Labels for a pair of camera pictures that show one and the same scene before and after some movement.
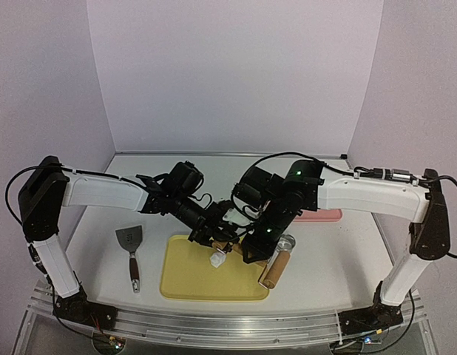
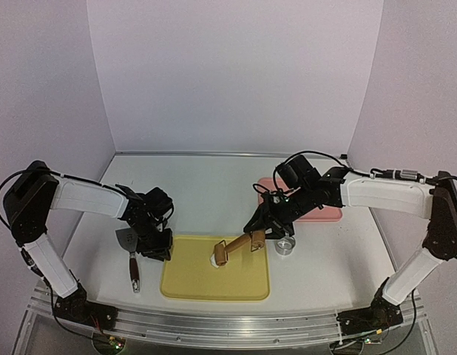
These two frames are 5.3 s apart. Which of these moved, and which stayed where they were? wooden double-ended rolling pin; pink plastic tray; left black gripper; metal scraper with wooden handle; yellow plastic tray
Moved: left black gripper; wooden double-ended rolling pin
Stayed: metal scraper with wooden handle; yellow plastic tray; pink plastic tray
